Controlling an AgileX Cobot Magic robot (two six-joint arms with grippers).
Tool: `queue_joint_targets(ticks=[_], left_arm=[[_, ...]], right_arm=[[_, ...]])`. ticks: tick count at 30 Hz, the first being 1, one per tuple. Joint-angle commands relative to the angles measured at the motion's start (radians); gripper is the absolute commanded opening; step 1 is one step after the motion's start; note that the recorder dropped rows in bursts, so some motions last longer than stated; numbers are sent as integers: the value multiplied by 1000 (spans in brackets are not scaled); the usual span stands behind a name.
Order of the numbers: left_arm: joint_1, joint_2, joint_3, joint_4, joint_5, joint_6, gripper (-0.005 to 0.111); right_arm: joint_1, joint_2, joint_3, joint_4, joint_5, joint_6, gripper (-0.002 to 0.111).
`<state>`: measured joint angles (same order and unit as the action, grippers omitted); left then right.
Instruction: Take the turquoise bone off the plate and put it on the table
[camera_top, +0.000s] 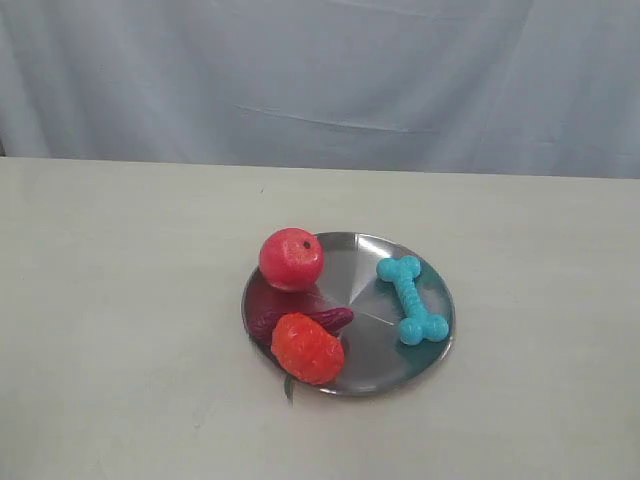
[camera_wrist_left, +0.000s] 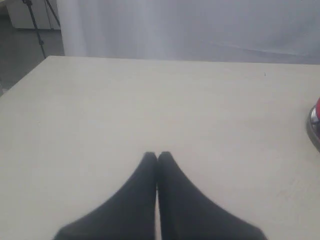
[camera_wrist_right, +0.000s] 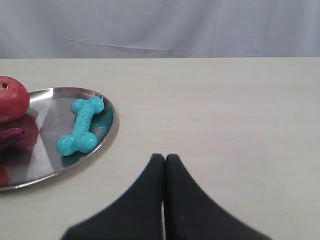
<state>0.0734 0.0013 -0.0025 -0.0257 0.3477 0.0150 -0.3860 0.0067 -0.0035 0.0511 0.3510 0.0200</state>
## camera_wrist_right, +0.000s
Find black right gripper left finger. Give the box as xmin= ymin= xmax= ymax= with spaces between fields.
xmin=62 ymin=153 xmax=165 ymax=240

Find turquoise toy bone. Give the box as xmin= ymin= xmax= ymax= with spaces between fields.
xmin=55 ymin=97 xmax=105 ymax=156

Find silver metal bowl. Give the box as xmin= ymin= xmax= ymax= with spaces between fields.
xmin=0 ymin=87 xmax=117 ymax=191

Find white backdrop curtain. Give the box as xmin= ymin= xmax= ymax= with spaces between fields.
xmin=0 ymin=0 xmax=320 ymax=59

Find red object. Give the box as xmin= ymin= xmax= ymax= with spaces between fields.
xmin=0 ymin=76 xmax=30 ymax=123

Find purple object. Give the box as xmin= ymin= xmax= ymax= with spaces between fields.
xmin=0 ymin=127 xmax=25 ymax=151

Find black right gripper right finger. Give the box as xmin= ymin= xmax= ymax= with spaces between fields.
xmin=163 ymin=154 xmax=269 ymax=240

